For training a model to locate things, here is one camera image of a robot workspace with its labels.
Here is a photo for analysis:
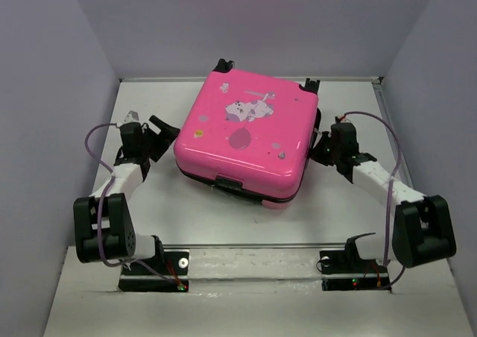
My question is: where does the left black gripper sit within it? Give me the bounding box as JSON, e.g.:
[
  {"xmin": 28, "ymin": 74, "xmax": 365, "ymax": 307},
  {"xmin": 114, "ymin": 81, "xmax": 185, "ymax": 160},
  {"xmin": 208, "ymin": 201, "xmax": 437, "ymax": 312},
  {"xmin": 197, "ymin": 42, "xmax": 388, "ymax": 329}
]
[{"xmin": 141, "ymin": 116, "xmax": 182, "ymax": 162}]

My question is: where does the pink hard-shell suitcase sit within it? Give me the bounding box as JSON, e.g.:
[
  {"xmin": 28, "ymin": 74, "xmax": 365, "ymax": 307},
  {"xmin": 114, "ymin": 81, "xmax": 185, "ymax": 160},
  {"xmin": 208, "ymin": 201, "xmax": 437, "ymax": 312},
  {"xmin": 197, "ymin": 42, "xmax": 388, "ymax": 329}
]
[{"xmin": 174, "ymin": 58, "xmax": 320, "ymax": 206}]

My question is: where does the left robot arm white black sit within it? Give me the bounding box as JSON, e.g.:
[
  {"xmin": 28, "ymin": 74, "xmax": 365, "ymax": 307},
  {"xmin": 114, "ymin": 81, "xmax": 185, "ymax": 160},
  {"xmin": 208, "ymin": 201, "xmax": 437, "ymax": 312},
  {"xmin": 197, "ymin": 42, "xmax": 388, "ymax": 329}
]
[{"xmin": 73, "ymin": 116, "xmax": 180, "ymax": 274}]

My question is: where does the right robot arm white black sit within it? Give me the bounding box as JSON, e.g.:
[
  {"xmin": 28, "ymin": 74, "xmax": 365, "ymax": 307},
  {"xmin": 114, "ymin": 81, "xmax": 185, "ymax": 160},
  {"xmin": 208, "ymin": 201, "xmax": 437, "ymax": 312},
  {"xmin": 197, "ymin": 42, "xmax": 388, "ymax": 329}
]
[{"xmin": 310, "ymin": 122, "xmax": 457, "ymax": 268}]

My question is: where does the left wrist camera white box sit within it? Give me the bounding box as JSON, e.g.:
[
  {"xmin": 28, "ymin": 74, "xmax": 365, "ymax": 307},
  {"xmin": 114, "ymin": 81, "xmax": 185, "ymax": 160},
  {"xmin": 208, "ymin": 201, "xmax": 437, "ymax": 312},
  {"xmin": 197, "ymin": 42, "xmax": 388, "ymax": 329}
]
[{"xmin": 116, "ymin": 110, "xmax": 141, "ymax": 127}]

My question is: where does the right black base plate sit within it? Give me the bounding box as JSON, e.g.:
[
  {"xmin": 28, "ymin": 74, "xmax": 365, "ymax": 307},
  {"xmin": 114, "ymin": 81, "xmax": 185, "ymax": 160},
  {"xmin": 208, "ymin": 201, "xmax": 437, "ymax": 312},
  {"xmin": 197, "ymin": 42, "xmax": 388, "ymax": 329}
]
[{"xmin": 316, "ymin": 250, "xmax": 391, "ymax": 292}]

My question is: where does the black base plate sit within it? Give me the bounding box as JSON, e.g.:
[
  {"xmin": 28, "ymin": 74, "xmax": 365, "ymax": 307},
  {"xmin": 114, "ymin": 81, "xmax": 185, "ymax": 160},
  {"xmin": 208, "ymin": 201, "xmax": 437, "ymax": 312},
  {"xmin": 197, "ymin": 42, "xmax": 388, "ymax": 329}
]
[
  {"xmin": 118, "ymin": 249, "xmax": 190, "ymax": 293},
  {"xmin": 316, "ymin": 250, "xmax": 391, "ymax": 292}
]

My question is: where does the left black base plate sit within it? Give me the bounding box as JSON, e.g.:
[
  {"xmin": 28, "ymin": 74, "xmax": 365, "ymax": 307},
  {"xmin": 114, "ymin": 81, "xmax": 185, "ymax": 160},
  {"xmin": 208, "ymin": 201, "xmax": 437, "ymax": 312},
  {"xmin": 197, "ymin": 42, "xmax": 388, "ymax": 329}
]
[{"xmin": 118, "ymin": 249, "xmax": 190, "ymax": 293}]

